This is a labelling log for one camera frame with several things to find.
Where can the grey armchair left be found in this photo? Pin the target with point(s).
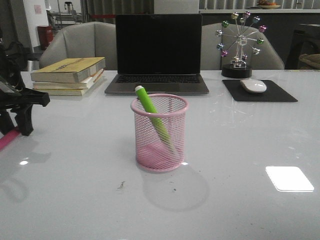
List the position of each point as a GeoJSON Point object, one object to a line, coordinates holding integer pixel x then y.
{"type": "Point", "coordinates": [91, 39]}

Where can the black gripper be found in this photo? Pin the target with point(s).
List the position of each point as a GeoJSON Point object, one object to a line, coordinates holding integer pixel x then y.
{"type": "Point", "coordinates": [13, 94]}

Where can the middle cream book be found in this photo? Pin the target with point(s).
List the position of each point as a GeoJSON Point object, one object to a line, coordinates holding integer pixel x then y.
{"type": "Point", "coordinates": [85, 84]}

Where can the pink mesh pen holder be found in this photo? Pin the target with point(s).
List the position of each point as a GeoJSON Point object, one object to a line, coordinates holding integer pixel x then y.
{"type": "Point", "coordinates": [151, 153]}

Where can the fruit bowl on counter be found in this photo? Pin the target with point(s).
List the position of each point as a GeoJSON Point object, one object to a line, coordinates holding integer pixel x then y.
{"type": "Point", "coordinates": [267, 4]}

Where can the red bin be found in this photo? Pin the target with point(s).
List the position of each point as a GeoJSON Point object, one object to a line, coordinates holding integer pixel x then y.
{"type": "Point", "coordinates": [45, 35]}

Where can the top yellow book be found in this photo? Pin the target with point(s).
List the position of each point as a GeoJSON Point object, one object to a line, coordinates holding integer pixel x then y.
{"type": "Point", "coordinates": [69, 70]}

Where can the black mouse pad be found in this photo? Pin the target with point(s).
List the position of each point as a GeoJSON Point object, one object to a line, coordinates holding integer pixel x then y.
{"type": "Point", "coordinates": [273, 93]}

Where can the ferris wheel desk ornament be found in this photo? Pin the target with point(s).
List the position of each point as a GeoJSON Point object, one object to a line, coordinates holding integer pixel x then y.
{"type": "Point", "coordinates": [237, 67]}

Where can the white computer mouse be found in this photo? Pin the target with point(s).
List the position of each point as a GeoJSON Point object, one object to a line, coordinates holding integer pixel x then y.
{"type": "Point", "coordinates": [253, 86]}

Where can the pink marker pen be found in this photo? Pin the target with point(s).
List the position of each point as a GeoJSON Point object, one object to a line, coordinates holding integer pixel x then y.
{"type": "Point", "coordinates": [9, 137]}

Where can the green marker pen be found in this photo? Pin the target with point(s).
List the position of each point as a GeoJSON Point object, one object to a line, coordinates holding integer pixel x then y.
{"type": "Point", "coordinates": [150, 106]}

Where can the grey armchair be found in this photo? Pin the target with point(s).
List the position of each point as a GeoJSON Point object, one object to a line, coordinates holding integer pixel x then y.
{"type": "Point", "coordinates": [268, 58]}
{"type": "Point", "coordinates": [91, 39]}

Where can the grey armchair right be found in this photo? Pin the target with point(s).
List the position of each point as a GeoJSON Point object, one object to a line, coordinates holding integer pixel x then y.
{"type": "Point", "coordinates": [268, 58]}

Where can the grey open laptop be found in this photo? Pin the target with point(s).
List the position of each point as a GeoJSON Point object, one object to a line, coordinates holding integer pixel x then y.
{"type": "Point", "coordinates": [161, 52]}

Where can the bottom pale green book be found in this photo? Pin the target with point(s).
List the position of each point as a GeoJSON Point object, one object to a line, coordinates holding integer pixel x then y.
{"type": "Point", "coordinates": [70, 92]}

